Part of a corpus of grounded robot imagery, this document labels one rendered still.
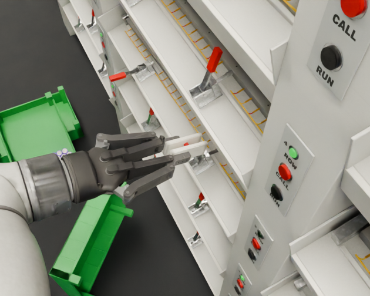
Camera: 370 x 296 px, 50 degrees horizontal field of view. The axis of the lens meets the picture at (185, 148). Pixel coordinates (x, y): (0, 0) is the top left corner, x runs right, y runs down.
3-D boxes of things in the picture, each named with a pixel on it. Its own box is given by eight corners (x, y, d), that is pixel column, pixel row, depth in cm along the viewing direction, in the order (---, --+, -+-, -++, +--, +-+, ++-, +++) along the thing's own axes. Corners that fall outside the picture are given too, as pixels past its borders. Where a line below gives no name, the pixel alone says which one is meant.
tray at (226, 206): (236, 250, 72) (227, 237, 63) (114, 44, 102) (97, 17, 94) (332, 191, 72) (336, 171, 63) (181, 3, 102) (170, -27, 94)
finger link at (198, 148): (169, 149, 65) (171, 152, 65) (206, 140, 68) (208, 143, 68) (166, 161, 68) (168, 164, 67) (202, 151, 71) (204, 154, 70)
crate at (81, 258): (68, 295, 115) (93, 304, 114) (48, 273, 98) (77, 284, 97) (111, 205, 131) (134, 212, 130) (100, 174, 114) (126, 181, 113)
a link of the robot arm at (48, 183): (36, 233, 58) (77, 220, 61) (31, 199, 51) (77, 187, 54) (21, 184, 63) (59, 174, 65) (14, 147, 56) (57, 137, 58)
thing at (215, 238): (226, 281, 88) (215, 271, 76) (123, 95, 118) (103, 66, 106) (306, 233, 88) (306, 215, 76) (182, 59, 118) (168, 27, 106)
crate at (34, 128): (86, 176, 137) (84, 172, 130) (27, 200, 132) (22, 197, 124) (53, 99, 142) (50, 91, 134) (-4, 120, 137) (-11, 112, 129)
